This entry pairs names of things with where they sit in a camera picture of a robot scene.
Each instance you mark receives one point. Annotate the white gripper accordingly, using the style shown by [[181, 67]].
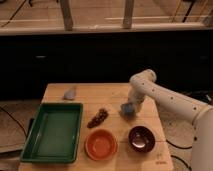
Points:
[[136, 98]]

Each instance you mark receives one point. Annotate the blue sponge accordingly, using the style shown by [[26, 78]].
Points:
[[128, 109]]

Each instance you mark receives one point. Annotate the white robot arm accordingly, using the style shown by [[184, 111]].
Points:
[[198, 113]]

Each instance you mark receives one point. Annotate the green plastic tray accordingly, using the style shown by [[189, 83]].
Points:
[[54, 135]]

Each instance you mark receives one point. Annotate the dark purple bowl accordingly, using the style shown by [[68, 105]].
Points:
[[141, 139]]

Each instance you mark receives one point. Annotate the bunch of dark grapes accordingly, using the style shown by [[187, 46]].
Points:
[[98, 118]]

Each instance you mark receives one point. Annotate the orange bowl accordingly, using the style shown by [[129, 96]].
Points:
[[100, 145]]

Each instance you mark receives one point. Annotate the grey blue cloth piece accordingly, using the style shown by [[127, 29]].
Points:
[[70, 94]]

